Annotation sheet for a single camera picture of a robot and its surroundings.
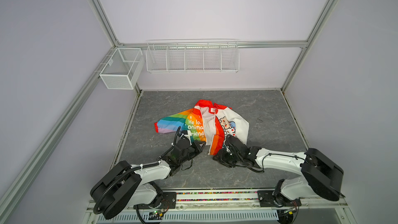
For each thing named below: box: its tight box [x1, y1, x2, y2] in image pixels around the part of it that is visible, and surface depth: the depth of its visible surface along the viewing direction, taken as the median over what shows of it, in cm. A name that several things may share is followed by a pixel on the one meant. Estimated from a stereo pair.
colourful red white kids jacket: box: [154, 99, 250, 156], surface depth 100 cm
